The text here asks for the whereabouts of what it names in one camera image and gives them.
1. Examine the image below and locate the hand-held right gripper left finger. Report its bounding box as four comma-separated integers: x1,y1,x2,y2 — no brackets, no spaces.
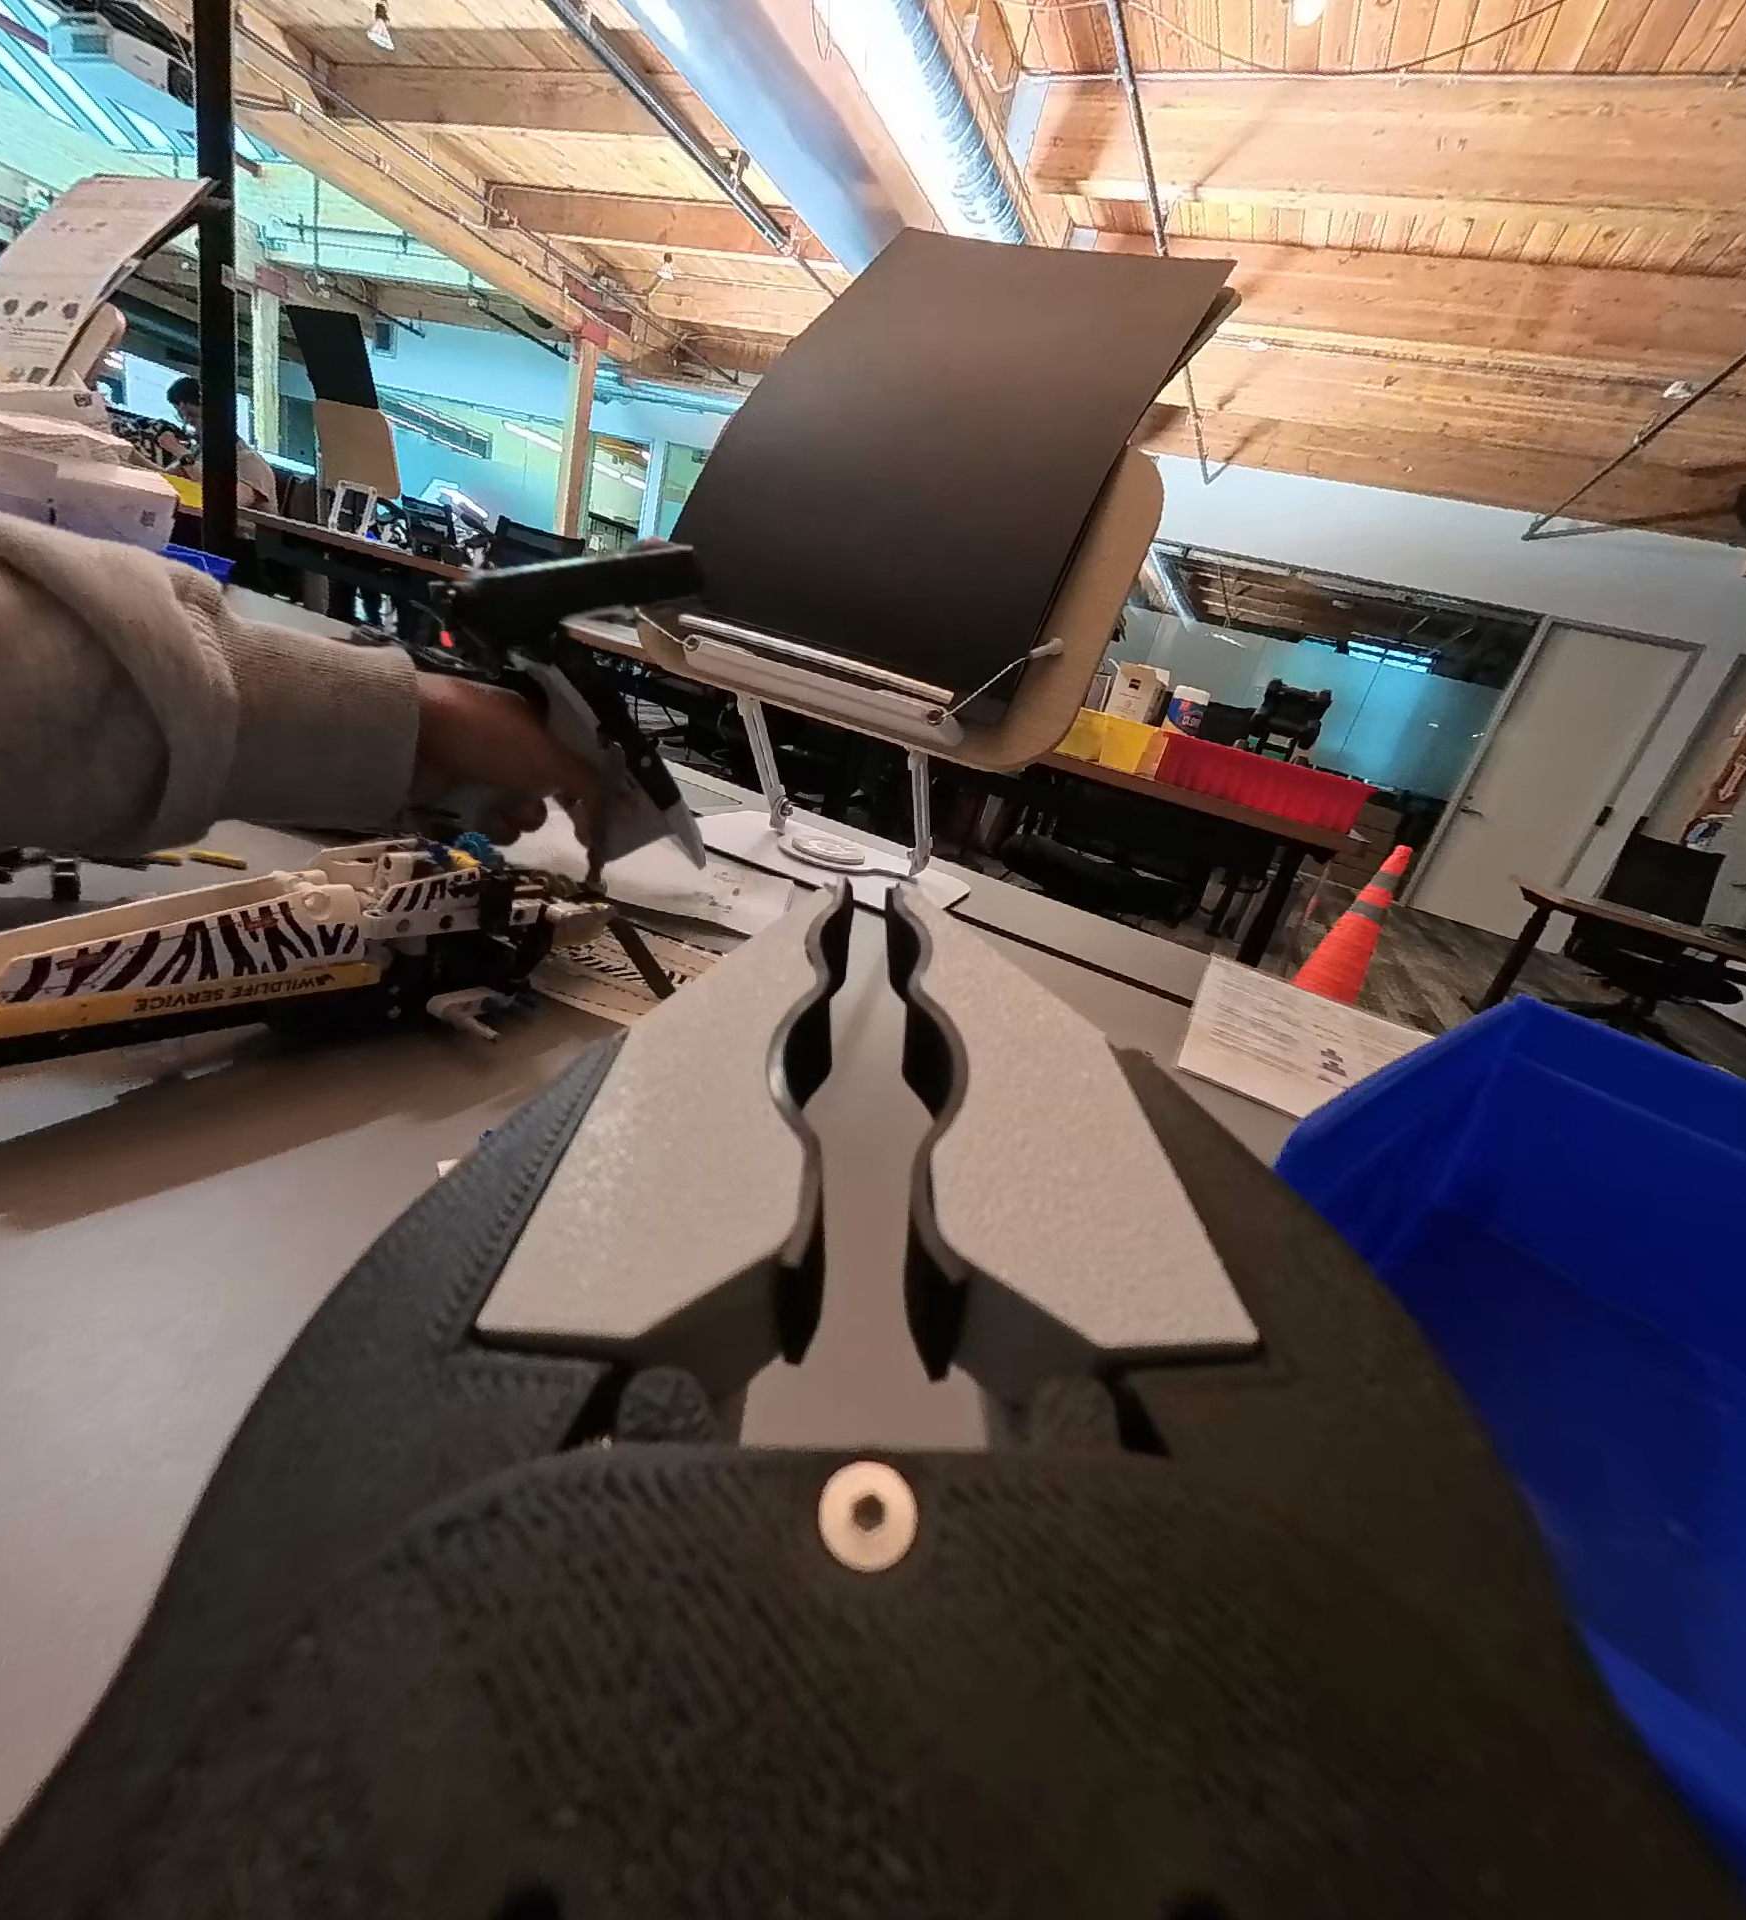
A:
475,883,856,1445

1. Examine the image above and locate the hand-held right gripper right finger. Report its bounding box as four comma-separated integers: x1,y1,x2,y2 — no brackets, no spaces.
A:
885,885,1261,1445

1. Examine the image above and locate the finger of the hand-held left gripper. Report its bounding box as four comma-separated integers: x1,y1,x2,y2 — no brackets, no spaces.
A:
591,718,709,874

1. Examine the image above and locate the zebra striped lego helicopter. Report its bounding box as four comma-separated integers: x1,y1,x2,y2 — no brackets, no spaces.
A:
0,828,684,1074

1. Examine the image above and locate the person's left hand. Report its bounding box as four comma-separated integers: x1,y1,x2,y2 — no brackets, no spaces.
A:
408,666,606,843

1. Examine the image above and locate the open instruction manual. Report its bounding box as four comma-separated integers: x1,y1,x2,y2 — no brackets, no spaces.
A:
512,806,803,943

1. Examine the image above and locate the printed instruction sheet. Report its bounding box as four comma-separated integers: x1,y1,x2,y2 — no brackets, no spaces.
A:
1174,952,1432,1121

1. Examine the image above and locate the black and beige panel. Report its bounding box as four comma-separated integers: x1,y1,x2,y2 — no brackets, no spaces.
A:
281,301,404,500

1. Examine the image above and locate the orange traffic cone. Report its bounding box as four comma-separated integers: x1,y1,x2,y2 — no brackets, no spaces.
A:
1287,839,1420,1006

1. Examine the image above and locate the wooden desk with bins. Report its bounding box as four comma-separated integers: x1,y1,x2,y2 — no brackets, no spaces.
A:
1027,747,1357,965

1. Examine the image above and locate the book stand with black sheet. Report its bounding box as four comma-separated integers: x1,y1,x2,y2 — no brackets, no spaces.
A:
634,225,1244,904

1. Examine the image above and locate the red plastic bin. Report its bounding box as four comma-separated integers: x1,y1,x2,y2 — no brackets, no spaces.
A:
1153,730,1376,835

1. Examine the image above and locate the black pole with toothed disc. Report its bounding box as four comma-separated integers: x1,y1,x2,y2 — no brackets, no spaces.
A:
187,0,246,561

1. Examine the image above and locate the leaning instruction card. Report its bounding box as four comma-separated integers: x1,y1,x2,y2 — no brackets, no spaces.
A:
0,168,217,394

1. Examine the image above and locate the grey door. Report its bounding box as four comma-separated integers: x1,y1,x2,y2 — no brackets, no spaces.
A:
1410,610,1704,935

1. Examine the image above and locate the black office chair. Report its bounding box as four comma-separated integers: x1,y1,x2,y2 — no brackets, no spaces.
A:
1566,828,1733,1025

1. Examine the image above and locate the small wooden desk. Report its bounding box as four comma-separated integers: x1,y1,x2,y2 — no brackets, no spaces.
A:
1514,874,1746,1091

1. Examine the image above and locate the flat metal air duct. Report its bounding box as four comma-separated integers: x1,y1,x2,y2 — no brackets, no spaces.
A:
615,0,968,275

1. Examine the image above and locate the round metal ventilation duct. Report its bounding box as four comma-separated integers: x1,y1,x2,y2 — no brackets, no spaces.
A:
885,0,1036,250

